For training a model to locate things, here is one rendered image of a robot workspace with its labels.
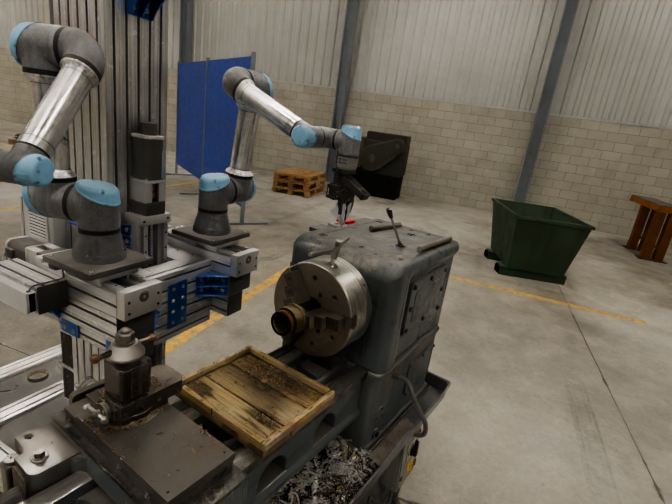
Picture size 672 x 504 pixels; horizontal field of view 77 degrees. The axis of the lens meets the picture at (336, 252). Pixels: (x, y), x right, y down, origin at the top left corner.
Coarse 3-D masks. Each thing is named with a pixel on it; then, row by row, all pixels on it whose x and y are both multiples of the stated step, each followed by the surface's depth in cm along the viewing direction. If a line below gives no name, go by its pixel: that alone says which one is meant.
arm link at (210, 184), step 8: (208, 176) 168; (216, 176) 169; (224, 176) 170; (200, 184) 167; (208, 184) 165; (216, 184) 166; (224, 184) 168; (232, 184) 173; (200, 192) 168; (208, 192) 166; (216, 192) 166; (224, 192) 169; (232, 192) 173; (200, 200) 169; (208, 200) 167; (216, 200) 168; (224, 200) 170; (232, 200) 175; (208, 208) 168; (216, 208) 169; (224, 208) 171
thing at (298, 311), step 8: (288, 304) 129; (296, 304) 128; (280, 312) 124; (288, 312) 125; (296, 312) 126; (304, 312) 129; (272, 320) 126; (280, 320) 130; (288, 320) 123; (296, 320) 124; (304, 320) 127; (280, 328) 128; (288, 328) 123; (296, 328) 125
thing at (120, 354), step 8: (112, 344) 91; (136, 344) 92; (112, 352) 90; (120, 352) 90; (128, 352) 91; (136, 352) 92; (144, 352) 94; (112, 360) 90; (120, 360) 90; (128, 360) 90; (136, 360) 92
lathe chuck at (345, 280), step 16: (288, 272) 139; (304, 272) 135; (320, 272) 131; (336, 272) 131; (320, 288) 132; (336, 288) 129; (352, 288) 130; (304, 304) 141; (320, 304) 133; (336, 304) 130; (352, 304) 128; (304, 336) 140; (320, 336) 136; (336, 336) 132; (352, 336) 132; (304, 352) 141; (320, 352) 137; (336, 352) 133
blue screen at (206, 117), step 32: (192, 64) 795; (224, 64) 652; (192, 96) 806; (224, 96) 659; (192, 128) 817; (224, 128) 667; (192, 160) 828; (224, 160) 675; (192, 192) 781; (256, 224) 640
